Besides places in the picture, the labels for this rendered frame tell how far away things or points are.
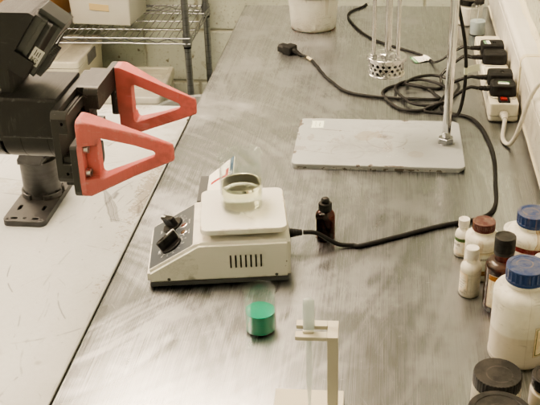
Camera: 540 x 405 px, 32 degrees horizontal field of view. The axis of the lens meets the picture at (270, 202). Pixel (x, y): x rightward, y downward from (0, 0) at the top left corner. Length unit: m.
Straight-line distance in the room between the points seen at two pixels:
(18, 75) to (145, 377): 0.49
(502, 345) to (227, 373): 0.33
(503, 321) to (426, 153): 0.58
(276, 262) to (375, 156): 0.42
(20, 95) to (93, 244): 0.66
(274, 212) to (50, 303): 0.33
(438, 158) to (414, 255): 0.31
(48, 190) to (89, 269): 0.23
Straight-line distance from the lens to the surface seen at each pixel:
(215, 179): 1.56
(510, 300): 1.13
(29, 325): 1.29
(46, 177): 1.55
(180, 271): 1.30
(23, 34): 0.79
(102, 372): 1.18
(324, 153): 1.65
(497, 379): 1.07
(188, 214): 1.37
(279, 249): 1.28
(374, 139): 1.71
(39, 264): 1.41
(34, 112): 0.80
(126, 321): 1.26
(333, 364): 1.03
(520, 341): 1.16
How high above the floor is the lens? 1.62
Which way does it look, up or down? 29 degrees down
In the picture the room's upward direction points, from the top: 2 degrees counter-clockwise
